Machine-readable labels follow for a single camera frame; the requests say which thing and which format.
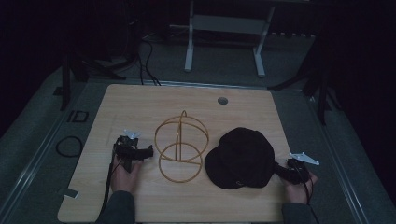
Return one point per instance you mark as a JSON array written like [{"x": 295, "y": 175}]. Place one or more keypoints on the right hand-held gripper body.
[{"x": 298, "y": 169}]

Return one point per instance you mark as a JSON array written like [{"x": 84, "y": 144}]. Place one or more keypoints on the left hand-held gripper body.
[{"x": 126, "y": 146}]

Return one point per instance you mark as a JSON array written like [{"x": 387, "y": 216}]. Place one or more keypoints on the black cap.
[{"x": 241, "y": 158}]

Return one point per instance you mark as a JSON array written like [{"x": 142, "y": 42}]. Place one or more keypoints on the person's left hand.
[{"x": 123, "y": 180}]

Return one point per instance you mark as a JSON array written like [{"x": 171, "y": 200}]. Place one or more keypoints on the grey tape piece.
[{"x": 71, "y": 193}]

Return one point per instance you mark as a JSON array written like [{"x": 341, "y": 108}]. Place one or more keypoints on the black tripod stand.
[
  {"x": 322, "y": 93},
  {"x": 66, "y": 84}
]

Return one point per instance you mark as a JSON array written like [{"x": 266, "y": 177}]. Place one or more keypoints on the white metal table frame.
[{"x": 227, "y": 24}]

